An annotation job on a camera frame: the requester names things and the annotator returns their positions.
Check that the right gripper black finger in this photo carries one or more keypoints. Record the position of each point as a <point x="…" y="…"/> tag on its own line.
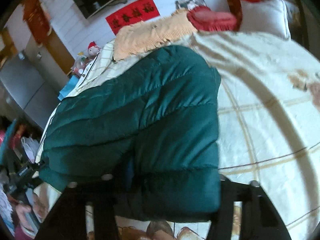
<point x="222" y="221"/>

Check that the dark green quilted jacket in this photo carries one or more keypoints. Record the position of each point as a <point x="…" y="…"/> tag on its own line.
<point x="154" y="129"/>

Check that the white plastic bag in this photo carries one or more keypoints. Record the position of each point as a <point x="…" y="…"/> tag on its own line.
<point x="30" y="147"/>

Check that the grey refrigerator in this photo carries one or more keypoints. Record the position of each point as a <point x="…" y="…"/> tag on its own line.
<point x="26" y="93"/>

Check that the blue paper bag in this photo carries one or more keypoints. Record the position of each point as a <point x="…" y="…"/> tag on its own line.
<point x="70" y="85"/>

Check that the floral cream bed quilt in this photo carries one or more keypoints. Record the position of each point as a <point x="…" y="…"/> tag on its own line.
<point x="269" y="119"/>

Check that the pig plush toy red hat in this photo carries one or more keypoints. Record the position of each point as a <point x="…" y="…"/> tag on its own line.
<point x="93" y="49"/>

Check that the peach ruffled pillow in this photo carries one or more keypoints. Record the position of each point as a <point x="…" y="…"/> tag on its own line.
<point x="146" y="36"/>

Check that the red ruffled cushion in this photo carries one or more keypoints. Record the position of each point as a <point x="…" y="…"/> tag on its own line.
<point x="203" y="19"/>

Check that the red banner with characters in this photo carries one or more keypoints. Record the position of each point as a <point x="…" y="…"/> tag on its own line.
<point x="140" y="10"/>

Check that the white pillow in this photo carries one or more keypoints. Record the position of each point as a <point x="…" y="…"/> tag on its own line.
<point x="269" y="16"/>

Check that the framed photo at headboard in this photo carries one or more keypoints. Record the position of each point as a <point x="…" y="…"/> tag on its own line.
<point x="189" y="4"/>

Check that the red hanging wall decoration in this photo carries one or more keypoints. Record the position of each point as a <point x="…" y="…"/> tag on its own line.
<point x="37" y="21"/>

